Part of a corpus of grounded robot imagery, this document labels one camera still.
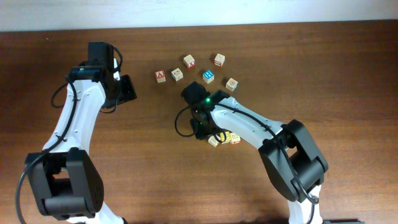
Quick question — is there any wooden block shell picture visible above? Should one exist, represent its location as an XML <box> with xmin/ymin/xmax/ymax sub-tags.
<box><xmin>226</xmin><ymin>78</ymin><xmax>239</xmax><ymax>91</ymax></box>

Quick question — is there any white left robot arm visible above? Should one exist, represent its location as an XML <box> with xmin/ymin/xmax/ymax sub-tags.
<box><xmin>16</xmin><ymin>42</ymin><xmax>137</xmax><ymax>223</ymax></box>

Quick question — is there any wooden block red top right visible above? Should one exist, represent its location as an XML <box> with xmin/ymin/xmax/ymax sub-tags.
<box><xmin>214</xmin><ymin>54</ymin><xmax>226</xmax><ymax>67</ymax></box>

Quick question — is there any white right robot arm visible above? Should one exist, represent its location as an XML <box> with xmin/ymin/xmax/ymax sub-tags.
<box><xmin>181</xmin><ymin>82</ymin><xmax>328</xmax><ymax>223</ymax></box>

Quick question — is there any yellow wooden block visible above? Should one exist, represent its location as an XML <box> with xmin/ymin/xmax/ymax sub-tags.
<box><xmin>220</xmin><ymin>131</ymin><xmax>231</xmax><ymax>144</ymax></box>

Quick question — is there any wooden block red A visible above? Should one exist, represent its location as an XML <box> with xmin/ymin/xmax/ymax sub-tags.
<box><xmin>155</xmin><ymin>70</ymin><xmax>166</xmax><ymax>83</ymax></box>

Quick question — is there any wooden block blue side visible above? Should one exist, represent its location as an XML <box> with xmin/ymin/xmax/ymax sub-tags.
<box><xmin>171</xmin><ymin>68</ymin><xmax>183</xmax><ymax>82</ymax></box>

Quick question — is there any blue top wooden block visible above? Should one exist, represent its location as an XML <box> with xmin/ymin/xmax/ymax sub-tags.
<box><xmin>203</xmin><ymin>70</ymin><xmax>215</xmax><ymax>83</ymax></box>

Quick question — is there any wooden block red X side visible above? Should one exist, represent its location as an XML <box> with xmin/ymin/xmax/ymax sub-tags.
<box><xmin>183</xmin><ymin>55</ymin><xmax>195</xmax><ymax>68</ymax></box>

